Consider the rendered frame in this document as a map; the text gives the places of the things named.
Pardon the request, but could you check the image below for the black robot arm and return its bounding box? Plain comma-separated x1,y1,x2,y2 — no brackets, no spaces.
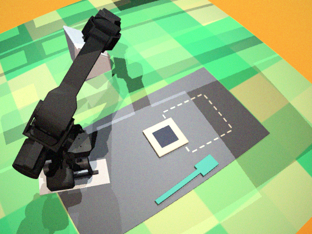
12,8,121,179

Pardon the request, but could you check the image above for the cream square tile with dark blue square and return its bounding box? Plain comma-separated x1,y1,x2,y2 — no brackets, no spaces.
143,118,188,157

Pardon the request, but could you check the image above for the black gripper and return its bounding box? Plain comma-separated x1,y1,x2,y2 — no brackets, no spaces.
46,145,75,191

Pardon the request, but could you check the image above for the grey mat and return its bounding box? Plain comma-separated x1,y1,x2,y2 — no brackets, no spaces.
58,67,269,234

